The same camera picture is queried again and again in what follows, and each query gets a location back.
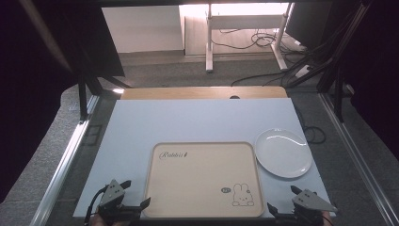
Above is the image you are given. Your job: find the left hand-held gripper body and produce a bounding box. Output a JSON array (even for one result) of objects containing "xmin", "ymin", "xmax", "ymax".
[{"xmin": 95, "ymin": 179, "xmax": 143, "ymax": 224}]

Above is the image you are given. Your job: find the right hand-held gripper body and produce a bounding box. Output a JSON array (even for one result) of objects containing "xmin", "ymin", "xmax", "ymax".
[{"xmin": 275, "ymin": 188, "xmax": 339, "ymax": 226}]

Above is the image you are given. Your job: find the person's right hand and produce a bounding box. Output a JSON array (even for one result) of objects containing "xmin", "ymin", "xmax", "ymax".
[{"xmin": 322, "ymin": 210, "xmax": 334, "ymax": 226}]

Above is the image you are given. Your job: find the person's left hand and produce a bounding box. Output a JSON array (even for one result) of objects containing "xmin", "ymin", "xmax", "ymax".
[{"xmin": 88, "ymin": 216, "xmax": 128, "ymax": 226}]

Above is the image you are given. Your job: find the white round plate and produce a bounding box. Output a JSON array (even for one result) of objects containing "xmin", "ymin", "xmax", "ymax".
[{"xmin": 254, "ymin": 127, "xmax": 313, "ymax": 180}]

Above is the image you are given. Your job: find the beige tray with rabbit print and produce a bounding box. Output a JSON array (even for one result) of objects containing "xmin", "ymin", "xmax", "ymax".
[{"xmin": 142, "ymin": 141, "xmax": 265, "ymax": 218}]

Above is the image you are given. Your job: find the white board sheet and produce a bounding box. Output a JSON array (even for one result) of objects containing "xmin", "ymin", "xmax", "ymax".
[{"xmin": 72, "ymin": 98, "xmax": 337, "ymax": 219}]

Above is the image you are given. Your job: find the black metal stand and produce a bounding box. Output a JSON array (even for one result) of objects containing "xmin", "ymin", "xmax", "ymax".
[
  {"xmin": 74, "ymin": 73, "xmax": 133, "ymax": 122},
  {"xmin": 283, "ymin": 0, "xmax": 375, "ymax": 124}
]

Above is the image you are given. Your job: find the white power strip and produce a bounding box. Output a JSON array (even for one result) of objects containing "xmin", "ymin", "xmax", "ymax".
[{"xmin": 295, "ymin": 64, "xmax": 312, "ymax": 79}]

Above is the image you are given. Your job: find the dark curtain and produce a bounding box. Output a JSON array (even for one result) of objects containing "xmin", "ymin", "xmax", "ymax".
[
  {"xmin": 342, "ymin": 0, "xmax": 399, "ymax": 161},
  {"xmin": 0, "ymin": 0, "xmax": 81, "ymax": 203}
]

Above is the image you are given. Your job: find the white cabinet panel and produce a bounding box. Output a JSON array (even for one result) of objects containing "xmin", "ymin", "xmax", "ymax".
[{"xmin": 101, "ymin": 5, "xmax": 184, "ymax": 54}]

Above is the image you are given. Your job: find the dark monitor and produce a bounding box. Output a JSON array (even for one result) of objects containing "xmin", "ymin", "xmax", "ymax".
[{"xmin": 285, "ymin": 2, "xmax": 334, "ymax": 51}]

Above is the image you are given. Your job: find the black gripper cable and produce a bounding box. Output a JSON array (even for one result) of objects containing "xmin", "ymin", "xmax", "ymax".
[{"xmin": 84, "ymin": 185, "xmax": 109, "ymax": 226}]

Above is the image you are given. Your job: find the aluminium rail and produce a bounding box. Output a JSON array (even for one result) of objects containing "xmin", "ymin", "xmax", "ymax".
[
  {"xmin": 318, "ymin": 93, "xmax": 399, "ymax": 226},
  {"xmin": 29, "ymin": 93, "xmax": 102, "ymax": 226}
]

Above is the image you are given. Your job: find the black looped cable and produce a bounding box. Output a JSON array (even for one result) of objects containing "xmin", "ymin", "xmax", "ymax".
[{"xmin": 293, "ymin": 105, "xmax": 327, "ymax": 145}]

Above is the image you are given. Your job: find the black floor cables tangle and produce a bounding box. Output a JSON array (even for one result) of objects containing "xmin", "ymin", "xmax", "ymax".
[{"xmin": 210, "ymin": 28, "xmax": 304, "ymax": 55}]

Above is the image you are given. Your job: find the white desk frame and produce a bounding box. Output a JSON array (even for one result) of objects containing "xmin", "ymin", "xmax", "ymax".
[{"xmin": 205, "ymin": 3, "xmax": 295, "ymax": 73}]

